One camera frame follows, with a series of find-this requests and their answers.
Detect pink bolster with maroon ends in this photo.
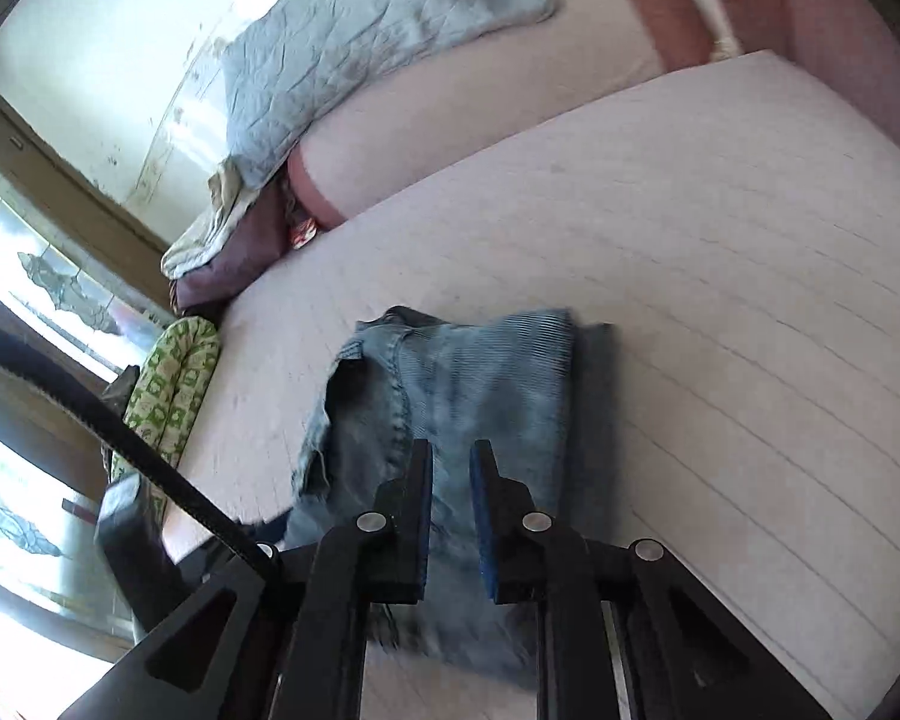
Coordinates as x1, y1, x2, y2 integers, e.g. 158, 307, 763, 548
285, 0, 721, 230

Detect cream crumpled cloth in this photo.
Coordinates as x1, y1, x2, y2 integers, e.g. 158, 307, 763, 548
161, 161, 260, 282

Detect stained glass window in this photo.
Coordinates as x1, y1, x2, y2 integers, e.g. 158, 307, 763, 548
0, 67, 173, 691

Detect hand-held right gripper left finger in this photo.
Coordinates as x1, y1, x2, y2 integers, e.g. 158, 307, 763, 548
60, 439, 434, 720

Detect dark olive cloth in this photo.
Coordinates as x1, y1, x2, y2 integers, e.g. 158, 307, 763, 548
101, 364, 142, 406

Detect green printed cloth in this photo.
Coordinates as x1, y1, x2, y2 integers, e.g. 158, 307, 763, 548
109, 315, 222, 485

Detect grey-blue quilted blanket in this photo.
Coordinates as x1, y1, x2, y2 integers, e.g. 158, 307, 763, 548
221, 0, 557, 188

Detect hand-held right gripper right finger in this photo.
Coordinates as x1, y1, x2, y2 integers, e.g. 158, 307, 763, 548
469, 439, 833, 720

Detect maroon speckled backrest cushion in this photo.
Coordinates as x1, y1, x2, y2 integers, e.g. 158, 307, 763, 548
709, 0, 900, 173

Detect black cable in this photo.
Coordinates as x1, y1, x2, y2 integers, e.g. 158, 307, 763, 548
0, 319, 282, 582

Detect blue acid-wash denim pants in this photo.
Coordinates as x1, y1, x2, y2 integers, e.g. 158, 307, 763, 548
281, 306, 617, 695

